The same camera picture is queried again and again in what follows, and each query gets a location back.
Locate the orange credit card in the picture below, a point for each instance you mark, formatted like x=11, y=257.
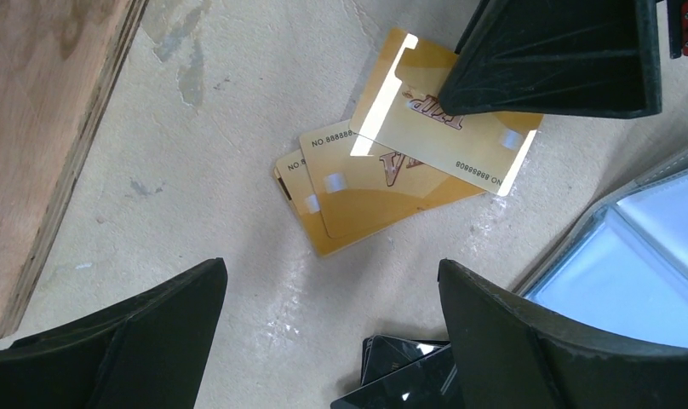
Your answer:
x=341, y=199

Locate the black credit card stack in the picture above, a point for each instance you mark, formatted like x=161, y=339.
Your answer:
x=404, y=373

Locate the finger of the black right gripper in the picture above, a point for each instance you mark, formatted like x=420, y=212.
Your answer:
x=596, y=59

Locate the brown wooden board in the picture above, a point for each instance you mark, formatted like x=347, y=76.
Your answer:
x=59, y=62

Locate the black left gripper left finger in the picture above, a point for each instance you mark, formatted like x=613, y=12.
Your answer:
x=148, y=351

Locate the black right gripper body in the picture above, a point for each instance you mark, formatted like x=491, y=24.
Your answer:
x=677, y=13

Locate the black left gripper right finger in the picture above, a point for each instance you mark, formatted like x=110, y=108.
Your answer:
x=513, y=353

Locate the grey card holder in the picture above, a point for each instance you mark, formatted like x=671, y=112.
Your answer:
x=623, y=266

